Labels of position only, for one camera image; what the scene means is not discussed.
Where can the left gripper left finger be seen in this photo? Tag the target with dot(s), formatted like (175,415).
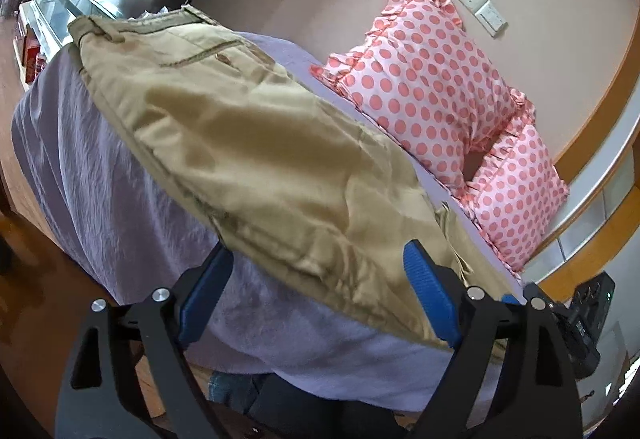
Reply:
(100,394)

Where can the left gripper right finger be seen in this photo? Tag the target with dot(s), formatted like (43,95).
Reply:
(536,395)

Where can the khaki beige pants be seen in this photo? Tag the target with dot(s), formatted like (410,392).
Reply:
(320,201)

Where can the lavender bed sheet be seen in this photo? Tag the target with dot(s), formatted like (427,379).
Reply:
(109,214)

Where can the pink polka dot pillow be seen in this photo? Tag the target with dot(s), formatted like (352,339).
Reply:
(427,84)

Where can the white TV cabinet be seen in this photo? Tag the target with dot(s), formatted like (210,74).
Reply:
(41,31)

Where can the wooden door frame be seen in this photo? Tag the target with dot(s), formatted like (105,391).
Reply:
(602,212)

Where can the white wall switch plate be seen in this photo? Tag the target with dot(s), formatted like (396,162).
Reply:
(491,19)

